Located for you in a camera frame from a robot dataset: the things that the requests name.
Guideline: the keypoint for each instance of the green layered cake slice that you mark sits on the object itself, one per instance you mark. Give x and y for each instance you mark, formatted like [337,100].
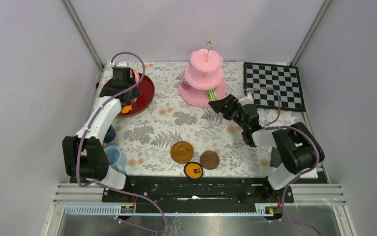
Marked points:
[212,95]

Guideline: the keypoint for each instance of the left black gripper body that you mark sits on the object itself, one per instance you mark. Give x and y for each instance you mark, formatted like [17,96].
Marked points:
[134,93]

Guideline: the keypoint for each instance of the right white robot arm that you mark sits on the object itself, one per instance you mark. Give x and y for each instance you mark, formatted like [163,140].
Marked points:
[297,147]

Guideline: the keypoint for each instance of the dark brown wooden coaster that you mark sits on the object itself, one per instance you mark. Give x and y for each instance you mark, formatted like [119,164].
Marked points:
[209,160]

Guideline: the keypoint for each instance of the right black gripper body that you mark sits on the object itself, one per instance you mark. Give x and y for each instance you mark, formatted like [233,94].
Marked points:
[237,118]

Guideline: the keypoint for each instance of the dark blue mug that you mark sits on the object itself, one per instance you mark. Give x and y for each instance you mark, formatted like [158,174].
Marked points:
[110,135]

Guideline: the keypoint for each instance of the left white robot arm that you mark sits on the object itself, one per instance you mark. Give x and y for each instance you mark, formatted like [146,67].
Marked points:
[84,156]

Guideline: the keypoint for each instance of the black white chessboard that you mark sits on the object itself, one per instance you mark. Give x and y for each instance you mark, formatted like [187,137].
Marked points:
[285,90]

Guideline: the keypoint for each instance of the dark grey brick baseplate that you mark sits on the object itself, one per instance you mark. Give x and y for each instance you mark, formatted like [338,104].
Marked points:
[275,158]

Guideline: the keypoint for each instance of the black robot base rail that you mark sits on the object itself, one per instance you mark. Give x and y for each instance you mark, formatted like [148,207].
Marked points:
[204,195]

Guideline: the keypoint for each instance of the orange face black coaster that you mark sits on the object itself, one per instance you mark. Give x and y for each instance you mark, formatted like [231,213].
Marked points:
[193,170]

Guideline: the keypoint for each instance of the pink three-tier cake stand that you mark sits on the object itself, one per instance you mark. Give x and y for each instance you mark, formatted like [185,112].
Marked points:
[204,72]

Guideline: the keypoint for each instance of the floral tablecloth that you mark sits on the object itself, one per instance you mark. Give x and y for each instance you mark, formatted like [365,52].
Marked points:
[147,138]

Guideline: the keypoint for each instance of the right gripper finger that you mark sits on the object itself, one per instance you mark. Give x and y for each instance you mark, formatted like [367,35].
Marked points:
[219,106]
[230,107]

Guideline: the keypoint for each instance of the light brown wooden coaster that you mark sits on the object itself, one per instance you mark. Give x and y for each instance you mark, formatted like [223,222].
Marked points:
[182,152]

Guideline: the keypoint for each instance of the light blue mug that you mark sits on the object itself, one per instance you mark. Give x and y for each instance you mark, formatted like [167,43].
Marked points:
[116,159]

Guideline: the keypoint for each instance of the dark red round tray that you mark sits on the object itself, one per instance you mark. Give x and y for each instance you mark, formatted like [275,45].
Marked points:
[147,90]

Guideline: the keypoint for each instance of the purple cake slice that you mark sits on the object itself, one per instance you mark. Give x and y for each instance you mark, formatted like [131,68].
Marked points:
[185,85]

